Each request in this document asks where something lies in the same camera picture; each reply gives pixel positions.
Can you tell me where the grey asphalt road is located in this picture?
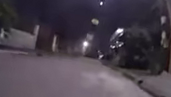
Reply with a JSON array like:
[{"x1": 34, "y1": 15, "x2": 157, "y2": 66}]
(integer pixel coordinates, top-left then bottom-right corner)
[{"x1": 0, "y1": 42, "x2": 171, "y2": 97}]

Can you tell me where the dark bush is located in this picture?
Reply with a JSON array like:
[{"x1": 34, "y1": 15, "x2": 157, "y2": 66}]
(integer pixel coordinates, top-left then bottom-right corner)
[{"x1": 105, "y1": 20, "x2": 171, "y2": 76}]

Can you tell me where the white wall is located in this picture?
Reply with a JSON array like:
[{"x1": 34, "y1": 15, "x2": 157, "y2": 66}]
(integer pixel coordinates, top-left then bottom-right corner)
[{"x1": 0, "y1": 18, "x2": 41, "y2": 53}]

